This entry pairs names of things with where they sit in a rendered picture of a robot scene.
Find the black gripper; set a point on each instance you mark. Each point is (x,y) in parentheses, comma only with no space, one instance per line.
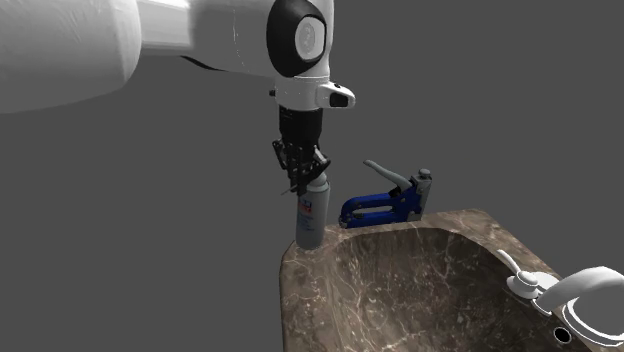
(300,128)

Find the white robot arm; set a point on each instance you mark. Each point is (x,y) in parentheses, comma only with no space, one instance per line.
(219,29)

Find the grey spray can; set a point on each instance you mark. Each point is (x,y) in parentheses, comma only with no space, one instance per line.
(313,214)

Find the blue staple gun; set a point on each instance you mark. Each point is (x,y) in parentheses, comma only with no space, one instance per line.
(385,202)

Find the brown marble sink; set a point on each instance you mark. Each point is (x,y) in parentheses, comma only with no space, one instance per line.
(414,292)

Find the white sink faucet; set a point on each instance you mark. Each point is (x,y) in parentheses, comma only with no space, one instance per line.
(570,292)

